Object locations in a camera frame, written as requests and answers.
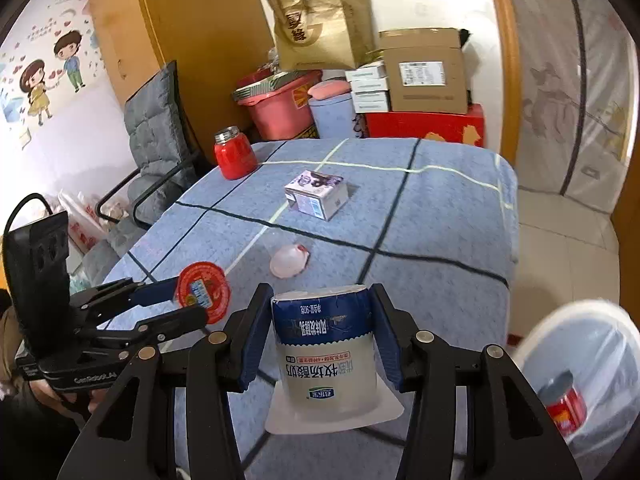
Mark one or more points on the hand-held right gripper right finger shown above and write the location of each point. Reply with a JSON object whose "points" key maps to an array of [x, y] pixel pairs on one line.
{"points": [[387, 342]]}

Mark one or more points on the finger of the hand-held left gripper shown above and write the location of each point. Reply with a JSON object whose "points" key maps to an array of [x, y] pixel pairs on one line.
{"points": [[155, 292], [175, 322]]}

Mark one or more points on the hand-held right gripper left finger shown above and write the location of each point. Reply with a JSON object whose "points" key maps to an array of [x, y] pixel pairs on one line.
{"points": [[250, 350]]}

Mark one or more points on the white yogurt cup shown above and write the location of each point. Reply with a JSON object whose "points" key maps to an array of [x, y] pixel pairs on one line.
{"points": [[325, 375]]}

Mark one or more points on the white trash bin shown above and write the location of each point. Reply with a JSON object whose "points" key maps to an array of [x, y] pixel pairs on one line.
{"points": [[530, 340]]}

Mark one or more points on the red labelled tin can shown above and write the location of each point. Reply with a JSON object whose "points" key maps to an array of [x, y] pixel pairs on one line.
{"points": [[567, 407]]}

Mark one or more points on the clear bin liner bag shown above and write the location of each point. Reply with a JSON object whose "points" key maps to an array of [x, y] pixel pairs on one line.
{"points": [[600, 355]]}

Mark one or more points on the person's left forearm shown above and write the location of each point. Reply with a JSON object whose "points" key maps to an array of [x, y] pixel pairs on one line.
{"points": [[30, 435]]}

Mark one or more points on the person's left hand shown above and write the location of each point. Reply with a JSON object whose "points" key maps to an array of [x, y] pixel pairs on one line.
{"points": [[50, 396]]}

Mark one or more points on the white plastic bag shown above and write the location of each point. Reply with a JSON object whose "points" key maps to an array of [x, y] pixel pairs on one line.
{"points": [[82, 230]]}

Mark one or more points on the pink white jelly cup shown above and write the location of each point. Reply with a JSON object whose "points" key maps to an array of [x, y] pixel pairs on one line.
{"points": [[287, 262]]}

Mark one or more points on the red thermos bottle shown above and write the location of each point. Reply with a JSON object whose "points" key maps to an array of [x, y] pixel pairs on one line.
{"points": [[235, 157]]}

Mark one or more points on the purple milk carton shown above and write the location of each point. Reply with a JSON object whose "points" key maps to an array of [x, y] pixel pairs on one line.
{"points": [[315, 200]]}

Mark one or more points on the grey cushioned chair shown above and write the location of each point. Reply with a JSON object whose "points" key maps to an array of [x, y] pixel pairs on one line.
{"points": [[150, 125]]}

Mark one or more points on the pink plastic bucket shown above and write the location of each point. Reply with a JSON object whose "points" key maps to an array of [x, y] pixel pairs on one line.
{"points": [[280, 120]]}

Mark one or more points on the red gift box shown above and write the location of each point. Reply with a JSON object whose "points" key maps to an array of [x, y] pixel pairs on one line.
{"points": [[400, 125]]}

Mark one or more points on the striped flat box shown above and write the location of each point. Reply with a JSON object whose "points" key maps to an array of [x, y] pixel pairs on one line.
{"points": [[265, 87]]}

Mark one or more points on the blue bucket with pink lid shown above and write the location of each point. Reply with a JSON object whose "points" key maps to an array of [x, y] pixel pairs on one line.
{"points": [[332, 115]]}

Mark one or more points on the white flat box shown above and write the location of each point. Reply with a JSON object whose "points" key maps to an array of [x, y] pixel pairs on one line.
{"points": [[370, 85], [372, 107], [367, 71], [371, 96]]}

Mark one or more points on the brown cardboard box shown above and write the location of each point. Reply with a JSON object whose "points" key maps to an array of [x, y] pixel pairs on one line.
{"points": [[425, 95]]}

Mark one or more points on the wooden cabinet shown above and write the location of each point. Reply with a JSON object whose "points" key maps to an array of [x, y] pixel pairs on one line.
{"points": [[200, 35]]}

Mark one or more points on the printed translucent curtain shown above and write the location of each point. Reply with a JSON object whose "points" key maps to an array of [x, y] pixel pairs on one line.
{"points": [[565, 110]]}

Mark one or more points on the brown paper bag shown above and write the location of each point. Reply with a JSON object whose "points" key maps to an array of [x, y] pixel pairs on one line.
{"points": [[320, 30]]}

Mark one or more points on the black chair frame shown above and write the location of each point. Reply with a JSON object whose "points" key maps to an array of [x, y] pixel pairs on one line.
{"points": [[150, 179]]}

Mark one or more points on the cartoon couple wall sticker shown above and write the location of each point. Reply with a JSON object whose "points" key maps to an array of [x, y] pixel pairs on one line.
{"points": [[37, 90]]}

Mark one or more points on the wooden door frame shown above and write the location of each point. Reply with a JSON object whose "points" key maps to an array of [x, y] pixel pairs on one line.
{"points": [[505, 60]]}

